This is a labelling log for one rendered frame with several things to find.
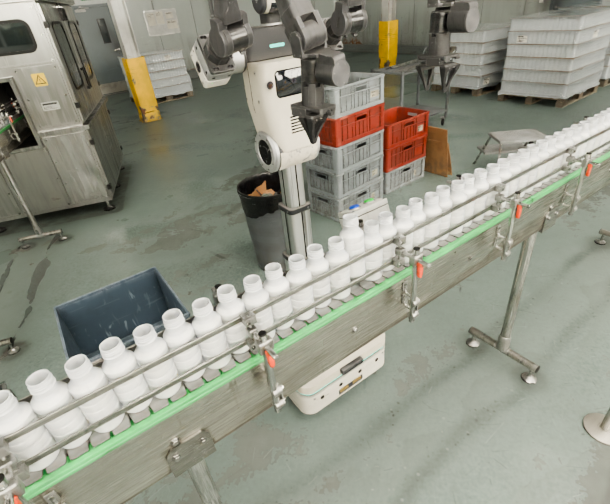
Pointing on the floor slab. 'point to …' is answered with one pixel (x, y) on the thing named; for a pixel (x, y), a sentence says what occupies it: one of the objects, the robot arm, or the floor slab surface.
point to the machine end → (41, 109)
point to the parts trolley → (417, 86)
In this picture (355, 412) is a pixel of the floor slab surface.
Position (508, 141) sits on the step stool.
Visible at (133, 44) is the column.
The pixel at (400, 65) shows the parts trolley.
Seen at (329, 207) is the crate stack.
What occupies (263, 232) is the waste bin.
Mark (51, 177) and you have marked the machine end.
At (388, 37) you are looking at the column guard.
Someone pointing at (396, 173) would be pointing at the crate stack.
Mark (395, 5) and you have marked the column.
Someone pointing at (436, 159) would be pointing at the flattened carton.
